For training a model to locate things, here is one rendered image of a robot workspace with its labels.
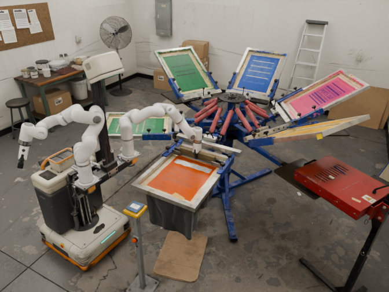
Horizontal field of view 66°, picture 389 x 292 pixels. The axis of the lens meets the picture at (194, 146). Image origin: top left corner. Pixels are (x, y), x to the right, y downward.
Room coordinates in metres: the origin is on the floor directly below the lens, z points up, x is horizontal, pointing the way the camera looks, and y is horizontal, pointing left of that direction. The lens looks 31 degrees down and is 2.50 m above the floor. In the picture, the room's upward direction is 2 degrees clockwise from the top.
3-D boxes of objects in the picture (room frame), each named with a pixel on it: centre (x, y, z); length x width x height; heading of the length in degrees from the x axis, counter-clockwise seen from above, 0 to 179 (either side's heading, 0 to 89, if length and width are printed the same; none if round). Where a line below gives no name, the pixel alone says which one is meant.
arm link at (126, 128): (2.12, 0.55, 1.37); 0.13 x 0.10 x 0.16; 19
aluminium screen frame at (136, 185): (2.12, 0.07, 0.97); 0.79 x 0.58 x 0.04; 154
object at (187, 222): (1.86, 0.20, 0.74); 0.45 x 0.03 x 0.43; 64
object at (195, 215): (1.98, -0.09, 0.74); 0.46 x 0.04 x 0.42; 154
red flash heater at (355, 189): (1.88, -1.19, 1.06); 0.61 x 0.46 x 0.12; 34
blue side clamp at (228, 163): (2.21, -0.29, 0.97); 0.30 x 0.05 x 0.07; 154
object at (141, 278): (1.66, 0.43, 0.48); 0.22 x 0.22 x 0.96; 64
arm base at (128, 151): (2.12, 0.56, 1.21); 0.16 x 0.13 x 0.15; 58
